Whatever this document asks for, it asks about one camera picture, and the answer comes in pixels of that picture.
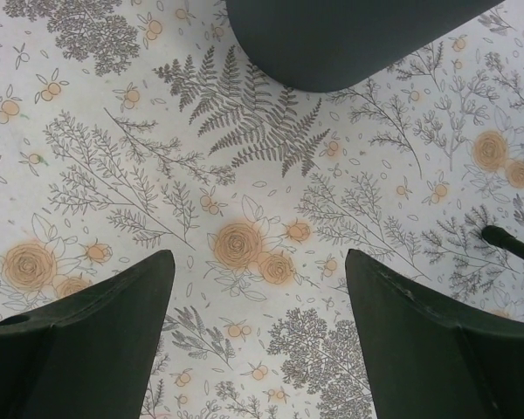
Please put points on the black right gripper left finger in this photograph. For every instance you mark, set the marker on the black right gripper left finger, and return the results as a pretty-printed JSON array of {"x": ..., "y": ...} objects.
[{"x": 87, "y": 355}]

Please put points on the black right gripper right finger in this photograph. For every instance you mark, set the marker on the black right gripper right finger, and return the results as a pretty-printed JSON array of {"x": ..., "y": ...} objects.
[{"x": 430, "y": 356}]

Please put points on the dark grey trash bin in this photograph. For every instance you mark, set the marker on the dark grey trash bin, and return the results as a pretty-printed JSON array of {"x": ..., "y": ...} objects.
[{"x": 322, "y": 46}]

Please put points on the black tripod stand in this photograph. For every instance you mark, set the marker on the black tripod stand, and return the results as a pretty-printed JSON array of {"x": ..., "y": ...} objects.
[{"x": 500, "y": 238}]

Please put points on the floral patterned table mat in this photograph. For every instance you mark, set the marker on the floral patterned table mat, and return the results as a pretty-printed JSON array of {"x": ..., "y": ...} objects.
[{"x": 127, "y": 127}]

